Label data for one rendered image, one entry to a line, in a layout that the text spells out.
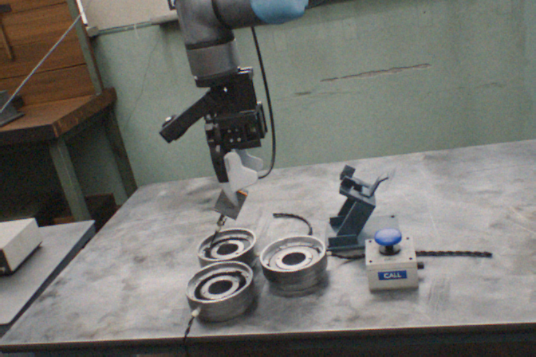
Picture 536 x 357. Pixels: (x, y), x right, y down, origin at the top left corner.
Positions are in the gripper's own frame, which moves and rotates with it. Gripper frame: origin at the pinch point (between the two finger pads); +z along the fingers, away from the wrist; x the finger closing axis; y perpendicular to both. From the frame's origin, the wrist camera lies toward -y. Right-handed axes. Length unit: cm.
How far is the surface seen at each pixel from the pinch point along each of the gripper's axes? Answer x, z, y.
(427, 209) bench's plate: 12.9, 13.3, 31.2
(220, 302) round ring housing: -15.9, 9.4, -0.6
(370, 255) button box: -8.2, 8.7, 20.9
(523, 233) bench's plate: 1.7, 13.3, 44.4
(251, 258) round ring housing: -2.4, 10.9, 1.3
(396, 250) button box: -8.1, 8.4, 24.7
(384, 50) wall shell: 155, 10, 32
